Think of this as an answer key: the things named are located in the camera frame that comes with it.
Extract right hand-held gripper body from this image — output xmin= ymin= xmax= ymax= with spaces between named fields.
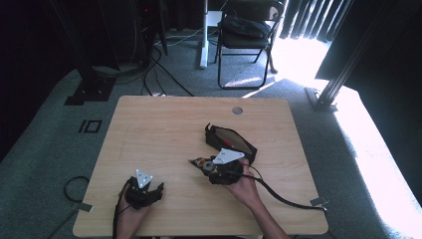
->
xmin=207 ymin=147 xmax=247 ymax=186

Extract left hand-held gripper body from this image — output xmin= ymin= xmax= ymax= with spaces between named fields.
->
xmin=123 ymin=168 xmax=157 ymax=211

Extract black pencil case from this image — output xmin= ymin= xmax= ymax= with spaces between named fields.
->
xmin=204 ymin=122 xmax=259 ymax=165

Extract person's left hand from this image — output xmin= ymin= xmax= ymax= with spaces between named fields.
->
xmin=115 ymin=192 xmax=154 ymax=234

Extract person's right hand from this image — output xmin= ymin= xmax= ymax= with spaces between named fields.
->
xmin=223 ymin=156 xmax=264 ymax=209

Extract grey tape piece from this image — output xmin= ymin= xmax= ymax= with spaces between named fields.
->
xmin=76 ymin=202 xmax=95 ymax=213
xmin=310 ymin=196 xmax=330 ymax=207

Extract black stand with base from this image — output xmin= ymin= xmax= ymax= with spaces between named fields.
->
xmin=49 ymin=0 xmax=117 ymax=107

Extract white desk leg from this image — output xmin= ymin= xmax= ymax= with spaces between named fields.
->
xmin=198 ymin=0 xmax=223 ymax=70

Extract black folding chair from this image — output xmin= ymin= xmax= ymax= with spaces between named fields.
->
xmin=213 ymin=0 xmax=287 ymax=91

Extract black bag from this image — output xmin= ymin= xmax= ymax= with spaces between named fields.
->
xmin=220 ymin=14 xmax=272 ymax=40

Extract aluminium profile stand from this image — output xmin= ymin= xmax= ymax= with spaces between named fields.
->
xmin=304 ymin=0 xmax=386 ymax=114

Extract dark curtain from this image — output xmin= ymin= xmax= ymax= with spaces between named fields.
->
xmin=279 ymin=0 xmax=354 ymax=43

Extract left hand-held gripper cable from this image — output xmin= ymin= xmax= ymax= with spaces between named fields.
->
xmin=111 ymin=179 xmax=133 ymax=239

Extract hand-held gripper cable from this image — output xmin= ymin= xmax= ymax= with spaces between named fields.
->
xmin=111 ymin=179 xmax=133 ymax=239
xmin=228 ymin=164 xmax=328 ymax=214

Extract right hand-held gripper cable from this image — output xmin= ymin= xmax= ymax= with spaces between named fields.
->
xmin=228 ymin=164 xmax=328 ymax=214

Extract black cable loop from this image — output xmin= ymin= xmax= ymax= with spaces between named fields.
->
xmin=63 ymin=175 xmax=91 ymax=204

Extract black floor cables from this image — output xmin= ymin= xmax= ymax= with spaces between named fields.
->
xmin=141 ymin=46 xmax=195 ymax=98

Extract white floor cable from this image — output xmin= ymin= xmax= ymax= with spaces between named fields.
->
xmin=154 ymin=27 xmax=204 ymax=48

